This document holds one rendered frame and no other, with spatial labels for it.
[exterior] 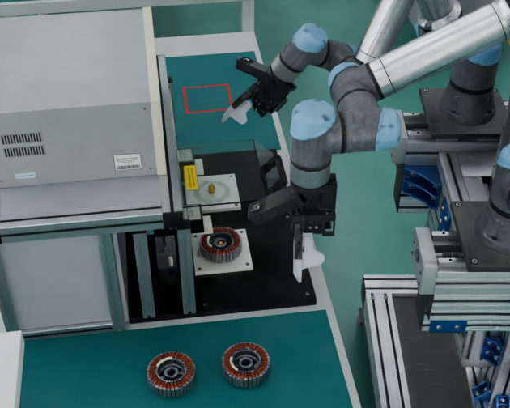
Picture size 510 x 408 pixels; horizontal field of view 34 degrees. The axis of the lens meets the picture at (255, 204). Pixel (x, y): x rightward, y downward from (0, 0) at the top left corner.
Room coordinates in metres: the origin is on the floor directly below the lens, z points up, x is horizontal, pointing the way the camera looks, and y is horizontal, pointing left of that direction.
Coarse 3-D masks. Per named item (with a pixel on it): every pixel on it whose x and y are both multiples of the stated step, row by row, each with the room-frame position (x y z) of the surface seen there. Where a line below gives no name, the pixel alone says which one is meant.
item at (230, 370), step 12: (228, 348) 1.29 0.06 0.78; (240, 348) 1.29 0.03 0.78; (252, 348) 1.29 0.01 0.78; (228, 360) 1.25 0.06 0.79; (240, 360) 1.26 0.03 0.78; (252, 360) 1.26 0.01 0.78; (264, 360) 1.25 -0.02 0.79; (228, 372) 1.22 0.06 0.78; (240, 372) 1.22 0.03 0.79; (252, 372) 1.22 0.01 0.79; (264, 372) 1.22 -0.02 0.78; (240, 384) 1.20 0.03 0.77; (252, 384) 1.21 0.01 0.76
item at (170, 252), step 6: (156, 240) 1.62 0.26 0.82; (162, 240) 1.62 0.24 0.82; (168, 240) 1.62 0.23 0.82; (174, 240) 1.62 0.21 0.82; (156, 246) 1.60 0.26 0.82; (162, 246) 1.60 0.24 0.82; (168, 246) 1.60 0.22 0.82; (174, 246) 1.60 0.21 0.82; (156, 252) 1.58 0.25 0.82; (162, 252) 1.57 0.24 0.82; (168, 252) 1.57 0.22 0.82; (174, 252) 1.57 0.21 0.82; (162, 258) 1.57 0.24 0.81; (174, 258) 1.57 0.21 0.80; (162, 264) 1.57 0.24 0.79; (168, 264) 1.57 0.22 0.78; (174, 264) 1.57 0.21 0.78
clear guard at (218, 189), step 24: (192, 144) 1.71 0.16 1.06; (216, 144) 1.71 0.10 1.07; (240, 144) 1.71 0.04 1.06; (216, 168) 1.62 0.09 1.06; (240, 168) 1.62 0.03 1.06; (264, 168) 1.63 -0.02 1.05; (192, 192) 1.53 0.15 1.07; (216, 192) 1.53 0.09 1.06; (240, 192) 1.53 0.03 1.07; (264, 192) 1.53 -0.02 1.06
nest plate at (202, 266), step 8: (240, 232) 1.70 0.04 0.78; (192, 240) 1.66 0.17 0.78; (192, 248) 1.64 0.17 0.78; (248, 248) 1.64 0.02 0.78; (200, 256) 1.60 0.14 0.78; (240, 256) 1.60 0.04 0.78; (248, 256) 1.60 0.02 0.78; (200, 264) 1.57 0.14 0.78; (208, 264) 1.57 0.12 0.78; (216, 264) 1.57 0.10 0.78; (224, 264) 1.57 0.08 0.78; (232, 264) 1.57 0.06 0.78; (240, 264) 1.57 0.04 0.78; (248, 264) 1.57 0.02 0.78; (200, 272) 1.54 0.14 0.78; (208, 272) 1.55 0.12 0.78; (216, 272) 1.55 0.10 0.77; (224, 272) 1.55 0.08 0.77
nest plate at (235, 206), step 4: (228, 204) 1.81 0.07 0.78; (232, 204) 1.81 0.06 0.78; (236, 204) 1.81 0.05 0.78; (204, 208) 1.80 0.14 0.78; (208, 208) 1.80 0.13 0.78; (212, 208) 1.80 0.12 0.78; (216, 208) 1.80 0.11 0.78; (220, 208) 1.80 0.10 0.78; (224, 208) 1.80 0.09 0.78; (228, 208) 1.80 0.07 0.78; (232, 208) 1.80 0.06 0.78; (236, 208) 1.80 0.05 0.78; (240, 208) 1.80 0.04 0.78; (204, 212) 1.79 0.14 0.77; (208, 212) 1.79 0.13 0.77; (212, 212) 1.79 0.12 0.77
